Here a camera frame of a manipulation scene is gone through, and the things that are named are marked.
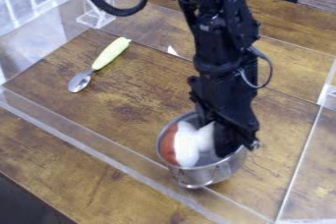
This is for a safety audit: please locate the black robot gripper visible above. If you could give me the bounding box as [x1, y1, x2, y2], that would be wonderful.
[188, 60, 260, 158]

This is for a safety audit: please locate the red and white plush mushroom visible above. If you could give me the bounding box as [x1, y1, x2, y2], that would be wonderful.
[159, 121, 213, 167]

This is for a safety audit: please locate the silver metal pot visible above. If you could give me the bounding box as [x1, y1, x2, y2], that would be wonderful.
[156, 111, 247, 189]

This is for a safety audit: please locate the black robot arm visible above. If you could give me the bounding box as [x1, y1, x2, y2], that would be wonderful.
[179, 0, 261, 157]

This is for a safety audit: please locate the yellow handled metal spoon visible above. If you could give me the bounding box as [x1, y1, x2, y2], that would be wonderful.
[67, 37, 131, 93]

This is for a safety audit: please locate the clear acrylic triangle bracket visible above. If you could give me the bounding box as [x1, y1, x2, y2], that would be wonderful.
[76, 0, 116, 29]

